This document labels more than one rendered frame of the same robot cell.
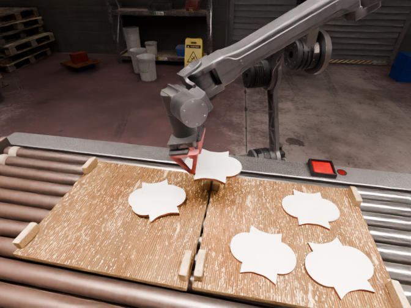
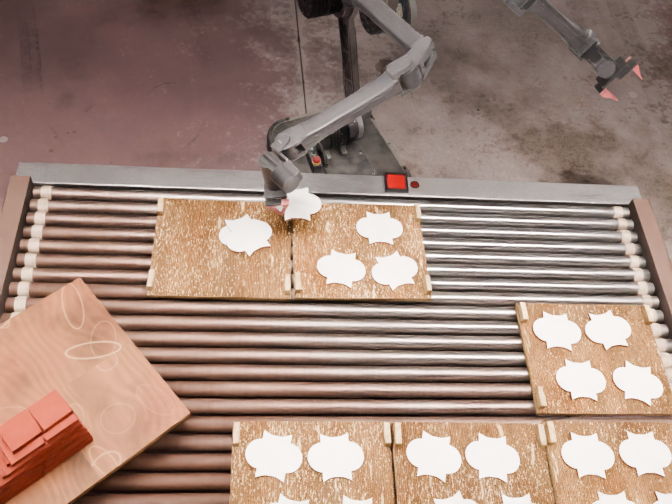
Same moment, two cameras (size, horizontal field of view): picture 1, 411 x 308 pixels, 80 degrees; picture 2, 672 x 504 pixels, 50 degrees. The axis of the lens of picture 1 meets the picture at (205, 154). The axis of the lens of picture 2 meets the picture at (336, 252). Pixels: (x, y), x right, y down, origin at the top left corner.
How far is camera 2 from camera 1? 1.57 m
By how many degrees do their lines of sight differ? 24
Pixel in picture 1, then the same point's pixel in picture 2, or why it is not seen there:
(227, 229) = (312, 254)
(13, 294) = (166, 319)
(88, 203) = (183, 246)
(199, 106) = (295, 179)
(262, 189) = (339, 214)
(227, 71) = (310, 143)
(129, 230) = (232, 265)
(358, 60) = not seen: outside the picture
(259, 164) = (334, 183)
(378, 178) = (447, 187)
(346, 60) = not seen: outside the picture
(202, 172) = (289, 212)
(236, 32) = not seen: outside the picture
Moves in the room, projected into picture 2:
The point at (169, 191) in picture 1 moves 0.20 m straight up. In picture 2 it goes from (255, 227) to (256, 185)
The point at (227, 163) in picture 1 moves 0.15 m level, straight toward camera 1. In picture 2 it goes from (309, 200) to (313, 242)
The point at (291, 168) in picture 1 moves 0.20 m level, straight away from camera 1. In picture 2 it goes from (366, 185) to (377, 142)
